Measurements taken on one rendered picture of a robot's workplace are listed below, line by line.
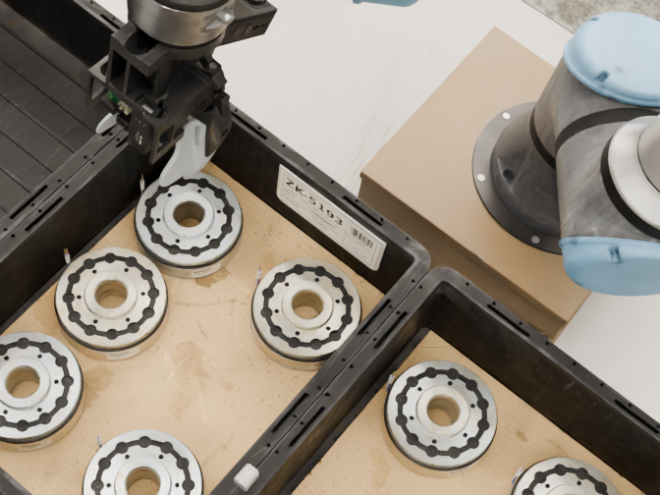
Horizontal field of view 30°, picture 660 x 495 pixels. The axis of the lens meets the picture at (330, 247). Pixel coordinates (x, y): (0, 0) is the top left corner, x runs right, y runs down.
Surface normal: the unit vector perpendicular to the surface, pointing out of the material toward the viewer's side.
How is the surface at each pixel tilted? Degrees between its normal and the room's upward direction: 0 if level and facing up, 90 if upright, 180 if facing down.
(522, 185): 69
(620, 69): 9
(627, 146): 33
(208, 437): 0
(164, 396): 0
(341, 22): 0
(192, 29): 90
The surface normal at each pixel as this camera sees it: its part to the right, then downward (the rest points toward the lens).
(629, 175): -0.42, -0.21
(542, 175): -0.59, 0.43
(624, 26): 0.16, -0.57
